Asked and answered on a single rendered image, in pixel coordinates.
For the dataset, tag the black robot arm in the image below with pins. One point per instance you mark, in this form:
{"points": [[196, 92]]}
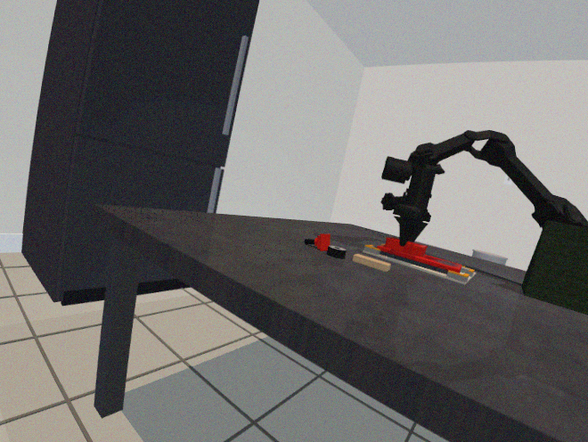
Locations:
{"points": [[498, 151]]}

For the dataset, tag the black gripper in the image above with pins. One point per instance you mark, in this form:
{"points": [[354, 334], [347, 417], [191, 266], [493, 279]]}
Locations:
{"points": [[413, 213]]}

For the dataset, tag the tan rectangular block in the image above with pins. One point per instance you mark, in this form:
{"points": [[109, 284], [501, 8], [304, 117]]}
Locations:
{"points": [[370, 262]]}

